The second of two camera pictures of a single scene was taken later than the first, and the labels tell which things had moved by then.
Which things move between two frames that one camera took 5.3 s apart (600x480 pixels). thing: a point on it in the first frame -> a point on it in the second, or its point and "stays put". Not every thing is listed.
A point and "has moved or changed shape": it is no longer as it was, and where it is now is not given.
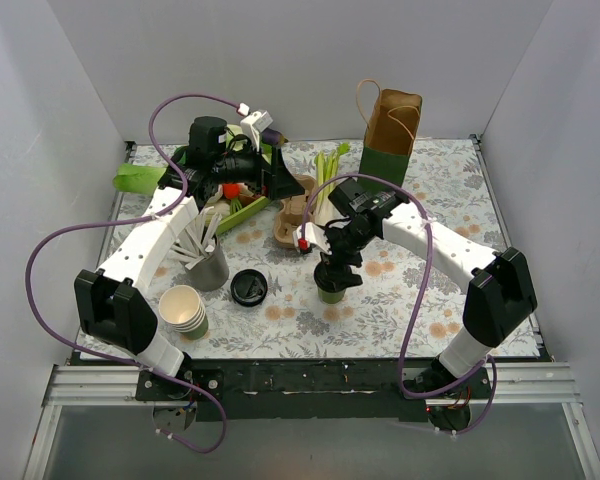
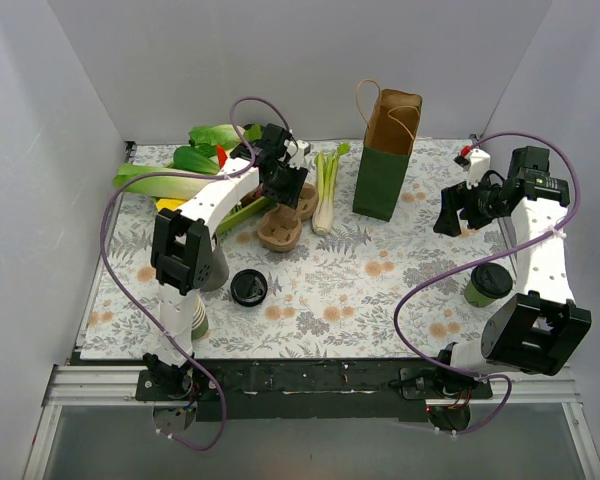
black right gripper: x=338 y=270 -> x=461 y=206
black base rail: x=312 y=389 stays put
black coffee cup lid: x=333 y=277 has moved or changed shape
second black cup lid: x=249 y=288 stays put
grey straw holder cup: x=210 y=274 stays put
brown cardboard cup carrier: x=291 y=214 has moved or changed shape
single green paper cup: x=331 y=298 has moved or changed shape
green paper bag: x=392 y=118 stays put
